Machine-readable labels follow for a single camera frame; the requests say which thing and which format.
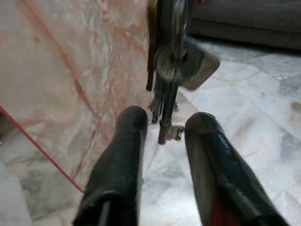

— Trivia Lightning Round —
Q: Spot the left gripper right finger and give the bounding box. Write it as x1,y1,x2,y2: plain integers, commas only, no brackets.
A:
184,112,291,226

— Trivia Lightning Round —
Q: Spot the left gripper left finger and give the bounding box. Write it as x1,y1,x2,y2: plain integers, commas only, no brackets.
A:
72,105,148,226

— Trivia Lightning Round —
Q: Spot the bunch of metal keys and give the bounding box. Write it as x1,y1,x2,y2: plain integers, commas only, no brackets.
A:
150,0,221,145

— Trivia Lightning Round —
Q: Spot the orange marble board red edge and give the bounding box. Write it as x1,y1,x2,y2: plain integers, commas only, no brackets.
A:
0,0,153,194

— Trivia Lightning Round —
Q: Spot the black board stand leg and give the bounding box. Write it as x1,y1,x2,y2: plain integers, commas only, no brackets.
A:
146,4,160,91

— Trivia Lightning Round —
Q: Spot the dark grey sofa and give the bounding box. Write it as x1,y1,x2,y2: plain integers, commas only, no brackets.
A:
188,0,301,51

